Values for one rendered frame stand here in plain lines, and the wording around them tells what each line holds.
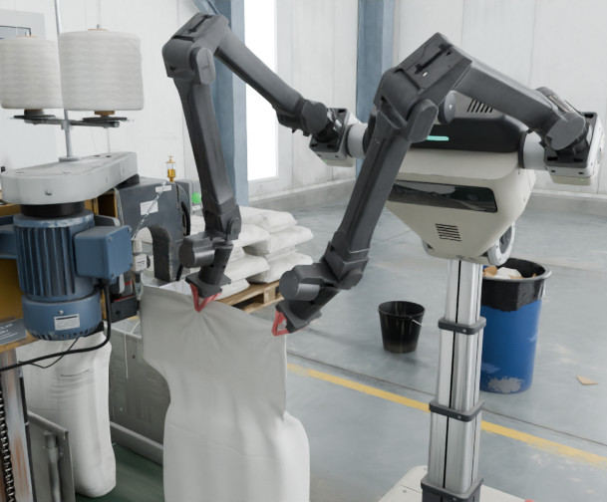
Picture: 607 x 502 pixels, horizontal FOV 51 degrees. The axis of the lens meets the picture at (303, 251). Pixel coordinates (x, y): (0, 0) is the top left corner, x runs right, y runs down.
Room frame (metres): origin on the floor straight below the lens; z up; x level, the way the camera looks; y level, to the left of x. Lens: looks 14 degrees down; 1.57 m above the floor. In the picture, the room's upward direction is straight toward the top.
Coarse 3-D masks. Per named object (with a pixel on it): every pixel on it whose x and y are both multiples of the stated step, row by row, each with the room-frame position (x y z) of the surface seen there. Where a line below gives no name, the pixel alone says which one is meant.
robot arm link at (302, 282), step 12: (300, 264) 1.20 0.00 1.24; (312, 264) 1.22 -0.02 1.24; (324, 264) 1.24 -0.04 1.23; (288, 276) 1.20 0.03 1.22; (300, 276) 1.17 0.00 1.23; (312, 276) 1.18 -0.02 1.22; (324, 276) 1.20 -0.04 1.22; (336, 276) 1.23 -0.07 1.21; (348, 276) 1.19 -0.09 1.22; (360, 276) 1.20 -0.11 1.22; (288, 288) 1.19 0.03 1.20; (300, 288) 1.17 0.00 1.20; (312, 288) 1.19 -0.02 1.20; (348, 288) 1.22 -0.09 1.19
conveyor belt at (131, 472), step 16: (128, 464) 1.88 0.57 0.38; (144, 464) 1.88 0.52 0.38; (128, 480) 1.79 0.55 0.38; (144, 480) 1.79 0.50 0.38; (160, 480) 1.79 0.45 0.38; (80, 496) 1.71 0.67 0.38; (112, 496) 1.71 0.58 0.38; (128, 496) 1.71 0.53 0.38; (144, 496) 1.71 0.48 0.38; (160, 496) 1.71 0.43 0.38
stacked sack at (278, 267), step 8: (288, 256) 5.05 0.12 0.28; (296, 256) 5.05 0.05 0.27; (304, 256) 5.09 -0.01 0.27; (272, 264) 4.83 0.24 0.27; (280, 264) 4.84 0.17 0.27; (288, 264) 4.88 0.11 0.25; (296, 264) 4.93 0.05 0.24; (264, 272) 4.70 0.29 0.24; (272, 272) 4.70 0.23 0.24; (280, 272) 4.77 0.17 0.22; (248, 280) 4.77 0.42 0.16; (256, 280) 4.71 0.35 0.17; (264, 280) 4.66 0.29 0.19; (272, 280) 4.70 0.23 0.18
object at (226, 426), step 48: (144, 336) 1.60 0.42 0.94; (192, 336) 1.51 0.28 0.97; (240, 336) 1.39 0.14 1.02; (192, 384) 1.48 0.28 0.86; (240, 384) 1.39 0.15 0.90; (192, 432) 1.41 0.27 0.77; (240, 432) 1.33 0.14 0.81; (288, 432) 1.34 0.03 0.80; (192, 480) 1.40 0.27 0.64; (240, 480) 1.31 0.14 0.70; (288, 480) 1.29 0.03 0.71
